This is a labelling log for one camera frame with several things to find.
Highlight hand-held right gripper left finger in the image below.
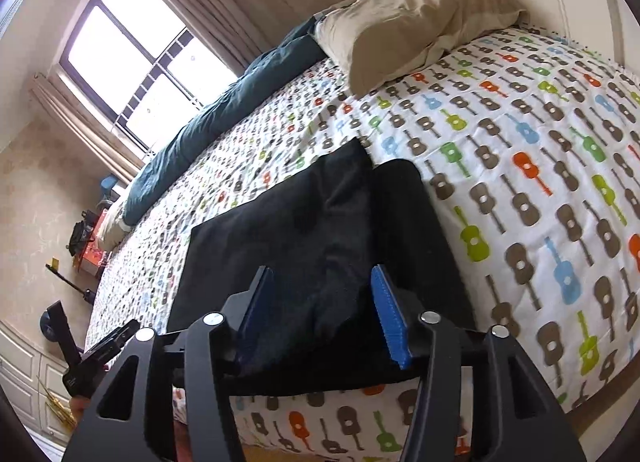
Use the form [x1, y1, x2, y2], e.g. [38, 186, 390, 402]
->
[62, 266, 276, 462]

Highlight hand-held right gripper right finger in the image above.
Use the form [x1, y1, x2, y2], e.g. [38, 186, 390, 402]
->
[369, 263, 589, 462]

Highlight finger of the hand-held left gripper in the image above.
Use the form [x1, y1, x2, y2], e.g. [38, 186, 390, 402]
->
[82, 318, 142, 365]

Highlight black pants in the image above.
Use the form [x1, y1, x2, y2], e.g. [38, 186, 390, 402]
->
[167, 137, 477, 395]

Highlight person's left hand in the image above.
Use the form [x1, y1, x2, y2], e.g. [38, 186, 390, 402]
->
[69, 394, 93, 424]

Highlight black stand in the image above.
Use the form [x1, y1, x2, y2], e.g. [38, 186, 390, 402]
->
[41, 299, 82, 365]

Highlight white cabinet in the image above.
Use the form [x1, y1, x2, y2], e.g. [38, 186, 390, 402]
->
[0, 319, 76, 445]

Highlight black rod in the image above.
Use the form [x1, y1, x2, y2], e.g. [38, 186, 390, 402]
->
[45, 263, 97, 304]

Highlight red cardboard box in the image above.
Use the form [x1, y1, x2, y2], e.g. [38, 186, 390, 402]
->
[74, 208, 112, 279]

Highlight black bag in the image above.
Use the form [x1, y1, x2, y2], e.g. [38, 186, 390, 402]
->
[67, 219, 97, 259]

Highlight small beige pillow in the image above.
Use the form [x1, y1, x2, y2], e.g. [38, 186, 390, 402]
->
[97, 197, 132, 253]

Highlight teal blanket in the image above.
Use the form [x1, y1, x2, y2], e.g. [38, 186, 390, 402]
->
[122, 17, 326, 228]

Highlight guitar print bed sheet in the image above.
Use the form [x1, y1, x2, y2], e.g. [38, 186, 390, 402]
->
[85, 24, 640, 457]

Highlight beige curtain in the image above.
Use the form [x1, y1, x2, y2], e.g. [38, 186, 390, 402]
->
[112, 0, 353, 80]
[29, 71, 151, 184]

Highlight window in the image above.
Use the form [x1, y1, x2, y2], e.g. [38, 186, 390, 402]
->
[59, 0, 237, 149]

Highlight large beige pillow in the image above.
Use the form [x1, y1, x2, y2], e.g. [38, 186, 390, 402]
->
[315, 0, 527, 98]

